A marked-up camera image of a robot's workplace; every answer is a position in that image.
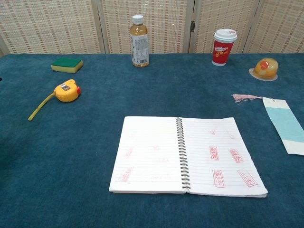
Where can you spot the teal white tasselled bookmark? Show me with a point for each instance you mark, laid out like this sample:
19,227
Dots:
283,123

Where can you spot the open spiral lined notebook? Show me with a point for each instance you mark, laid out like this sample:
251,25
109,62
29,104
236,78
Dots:
152,152

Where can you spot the amber tea plastic bottle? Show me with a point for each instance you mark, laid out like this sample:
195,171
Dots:
139,45

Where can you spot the yellow tape measure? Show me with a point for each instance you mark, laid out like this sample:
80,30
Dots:
66,92

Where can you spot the red paper cup white lid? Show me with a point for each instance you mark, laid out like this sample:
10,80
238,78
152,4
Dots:
221,51

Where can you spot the dark blue table cloth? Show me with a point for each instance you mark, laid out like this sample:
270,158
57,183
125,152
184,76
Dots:
71,166

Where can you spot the green yellow scouring sponge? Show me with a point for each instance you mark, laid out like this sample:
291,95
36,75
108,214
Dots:
67,64

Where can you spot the orange fruit jelly cup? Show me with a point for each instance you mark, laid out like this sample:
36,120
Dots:
265,69

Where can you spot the woven rattan folding screen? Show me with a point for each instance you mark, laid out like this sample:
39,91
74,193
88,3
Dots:
59,26

